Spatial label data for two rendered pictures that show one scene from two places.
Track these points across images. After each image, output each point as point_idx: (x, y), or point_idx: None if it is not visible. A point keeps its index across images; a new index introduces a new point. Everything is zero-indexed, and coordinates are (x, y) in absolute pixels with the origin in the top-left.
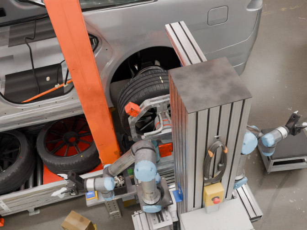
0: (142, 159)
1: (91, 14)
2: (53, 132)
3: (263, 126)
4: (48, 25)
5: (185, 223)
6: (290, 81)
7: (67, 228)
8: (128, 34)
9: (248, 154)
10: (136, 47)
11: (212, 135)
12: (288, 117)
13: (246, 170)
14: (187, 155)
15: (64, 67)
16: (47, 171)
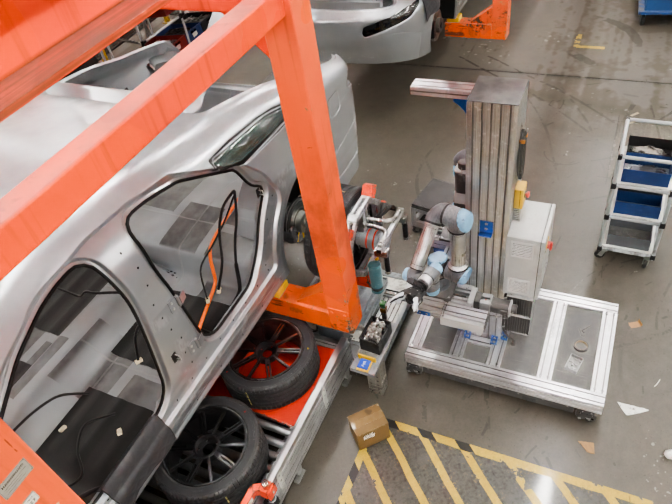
0: (457, 211)
1: (256, 157)
2: (239, 364)
3: (394, 212)
4: (69, 274)
5: (517, 236)
6: (365, 163)
7: (367, 430)
8: (286, 163)
9: (414, 242)
10: (293, 176)
11: (520, 124)
12: (402, 191)
13: (430, 253)
14: (513, 152)
15: (175, 287)
16: (273, 413)
